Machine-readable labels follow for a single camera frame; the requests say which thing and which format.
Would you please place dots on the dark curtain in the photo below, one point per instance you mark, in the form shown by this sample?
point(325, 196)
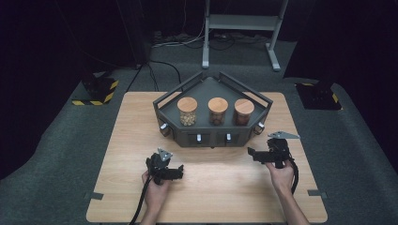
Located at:
point(350, 37)
point(47, 47)

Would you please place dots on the dark grey corner storage rack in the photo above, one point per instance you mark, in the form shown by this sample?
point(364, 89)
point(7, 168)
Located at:
point(203, 89)

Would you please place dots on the black base with hazard stripes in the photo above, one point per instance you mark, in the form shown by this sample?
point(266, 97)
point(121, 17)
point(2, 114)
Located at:
point(97, 90)
point(319, 95)

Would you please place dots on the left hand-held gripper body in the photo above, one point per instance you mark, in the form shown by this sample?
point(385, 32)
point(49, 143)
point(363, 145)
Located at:
point(157, 167)

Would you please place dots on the grey tape strip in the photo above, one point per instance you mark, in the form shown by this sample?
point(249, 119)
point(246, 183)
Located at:
point(317, 193)
point(93, 196)

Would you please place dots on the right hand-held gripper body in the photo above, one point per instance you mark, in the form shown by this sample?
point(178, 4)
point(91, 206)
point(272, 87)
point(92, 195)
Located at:
point(278, 151)

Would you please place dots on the person's right hand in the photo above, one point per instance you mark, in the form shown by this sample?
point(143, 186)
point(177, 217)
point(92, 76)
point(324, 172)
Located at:
point(283, 179)

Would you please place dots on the glass jar with dark contents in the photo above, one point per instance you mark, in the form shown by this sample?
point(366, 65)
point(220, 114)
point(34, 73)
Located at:
point(218, 111)

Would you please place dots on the white metal stand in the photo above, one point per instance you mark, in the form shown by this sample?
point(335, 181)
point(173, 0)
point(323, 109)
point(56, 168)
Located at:
point(241, 23)

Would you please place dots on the glass jar with pale nuts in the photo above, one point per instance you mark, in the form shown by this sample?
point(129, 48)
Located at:
point(187, 112)

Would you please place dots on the glass jar with reddish contents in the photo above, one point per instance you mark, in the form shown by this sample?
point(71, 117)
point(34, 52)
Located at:
point(243, 112)

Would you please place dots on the person's left hand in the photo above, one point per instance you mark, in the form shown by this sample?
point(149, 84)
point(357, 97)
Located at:
point(156, 195)

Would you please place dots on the dark drawer with silver knob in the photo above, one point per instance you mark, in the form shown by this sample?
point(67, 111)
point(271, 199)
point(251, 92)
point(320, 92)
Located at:
point(164, 127)
point(228, 137)
point(198, 138)
point(260, 126)

